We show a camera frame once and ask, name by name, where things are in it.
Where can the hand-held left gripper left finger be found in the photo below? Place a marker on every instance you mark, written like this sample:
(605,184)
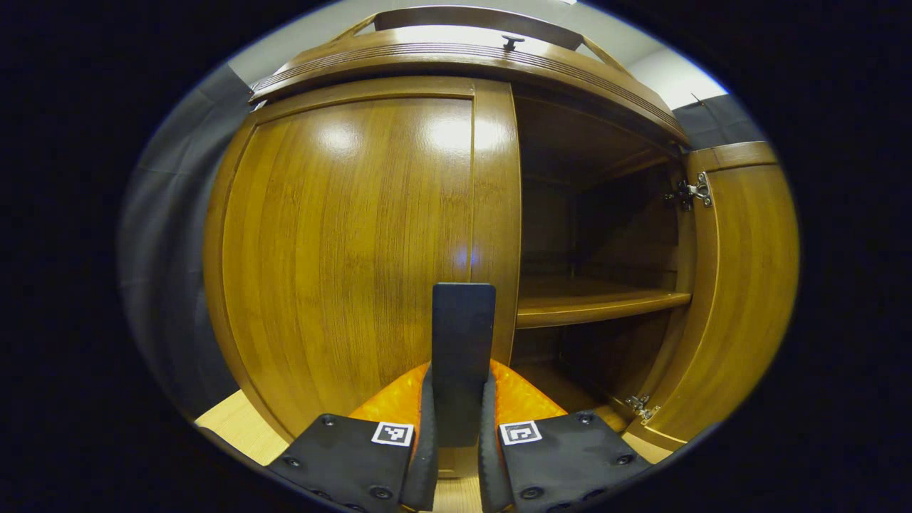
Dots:
(426,456)

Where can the wooden double-door shoe cabinet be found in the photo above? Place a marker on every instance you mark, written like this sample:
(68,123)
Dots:
(620,235)

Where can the wooden inner shelf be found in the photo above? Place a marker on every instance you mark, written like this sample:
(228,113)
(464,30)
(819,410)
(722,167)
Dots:
(584,303)

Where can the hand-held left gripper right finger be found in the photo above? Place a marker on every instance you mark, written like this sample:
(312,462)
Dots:
(488,463)

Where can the wooden shoe cabinet door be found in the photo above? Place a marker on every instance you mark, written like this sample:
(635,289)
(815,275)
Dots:
(342,249)
(748,285)

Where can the metal door hinge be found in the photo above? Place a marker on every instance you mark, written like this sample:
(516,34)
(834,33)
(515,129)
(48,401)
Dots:
(692,191)
(641,407)

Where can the wooden drawer with black knob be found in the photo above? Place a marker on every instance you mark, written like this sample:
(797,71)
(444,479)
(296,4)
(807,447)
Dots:
(399,39)

